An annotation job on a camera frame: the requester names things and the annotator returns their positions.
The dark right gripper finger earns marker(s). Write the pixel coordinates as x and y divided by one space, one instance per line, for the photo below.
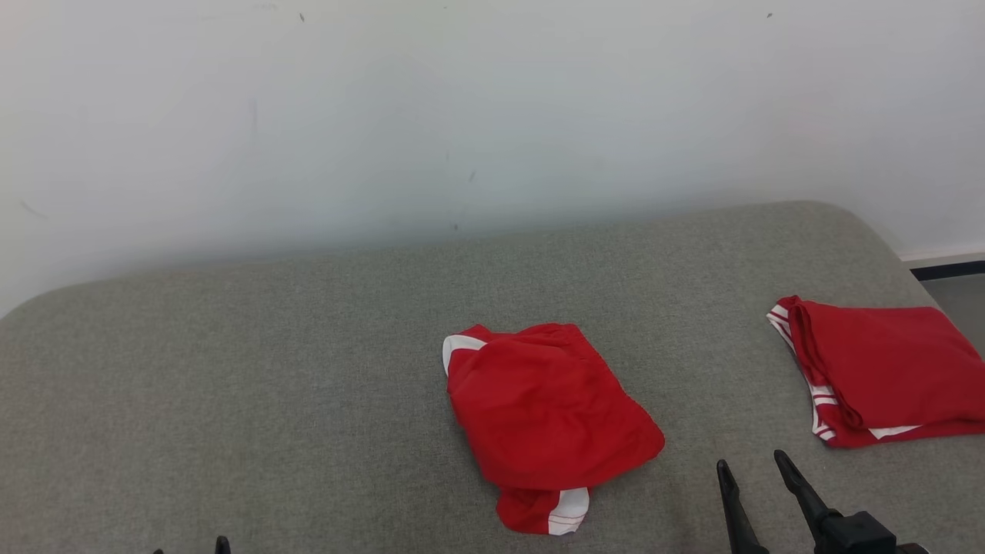
737 523
800 492

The red jersey with white sleeves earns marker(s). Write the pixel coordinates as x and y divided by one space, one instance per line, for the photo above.
900 362

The red shorts with white stripes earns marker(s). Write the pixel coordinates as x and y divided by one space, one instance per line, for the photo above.
539 408

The grey fabric sofa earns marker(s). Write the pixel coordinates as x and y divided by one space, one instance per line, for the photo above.
231 385

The white and black baseboard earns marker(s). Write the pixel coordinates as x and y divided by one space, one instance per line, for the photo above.
946 269

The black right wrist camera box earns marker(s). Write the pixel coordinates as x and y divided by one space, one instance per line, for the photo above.
858 535

